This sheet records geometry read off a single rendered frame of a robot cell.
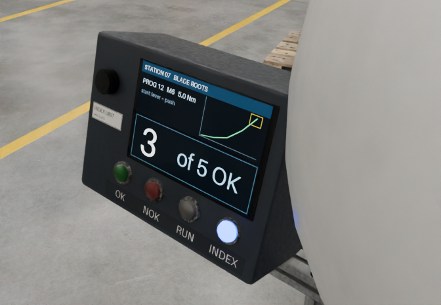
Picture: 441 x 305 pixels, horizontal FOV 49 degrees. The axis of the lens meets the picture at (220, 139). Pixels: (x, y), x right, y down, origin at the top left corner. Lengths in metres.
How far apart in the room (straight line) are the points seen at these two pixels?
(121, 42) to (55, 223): 1.81
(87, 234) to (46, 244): 0.17
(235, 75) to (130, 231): 1.79
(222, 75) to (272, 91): 0.06
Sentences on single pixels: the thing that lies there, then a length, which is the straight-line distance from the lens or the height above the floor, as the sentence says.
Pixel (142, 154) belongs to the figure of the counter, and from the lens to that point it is 0.53.
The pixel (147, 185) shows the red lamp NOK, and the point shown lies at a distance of 0.52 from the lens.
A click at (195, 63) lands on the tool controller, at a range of 0.47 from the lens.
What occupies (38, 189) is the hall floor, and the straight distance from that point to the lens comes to 2.54.
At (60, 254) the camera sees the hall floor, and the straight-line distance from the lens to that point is 2.15.
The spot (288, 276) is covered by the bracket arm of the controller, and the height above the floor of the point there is 1.04.
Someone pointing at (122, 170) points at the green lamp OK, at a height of 1.12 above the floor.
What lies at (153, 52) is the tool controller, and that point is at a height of 1.25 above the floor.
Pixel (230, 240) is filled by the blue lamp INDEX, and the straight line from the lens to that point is 0.47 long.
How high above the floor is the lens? 1.42
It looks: 30 degrees down
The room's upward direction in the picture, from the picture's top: 2 degrees clockwise
